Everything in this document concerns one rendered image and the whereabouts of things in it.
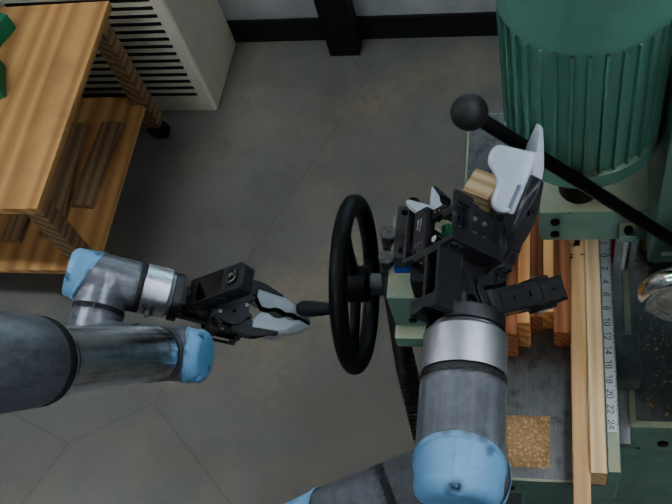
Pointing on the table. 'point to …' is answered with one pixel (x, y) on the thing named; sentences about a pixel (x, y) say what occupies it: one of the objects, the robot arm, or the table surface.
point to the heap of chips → (528, 441)
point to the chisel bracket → (592, 211)
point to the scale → (609, 337)
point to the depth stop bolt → (626, 242)
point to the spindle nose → (574, 195)
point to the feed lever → (475, 113)
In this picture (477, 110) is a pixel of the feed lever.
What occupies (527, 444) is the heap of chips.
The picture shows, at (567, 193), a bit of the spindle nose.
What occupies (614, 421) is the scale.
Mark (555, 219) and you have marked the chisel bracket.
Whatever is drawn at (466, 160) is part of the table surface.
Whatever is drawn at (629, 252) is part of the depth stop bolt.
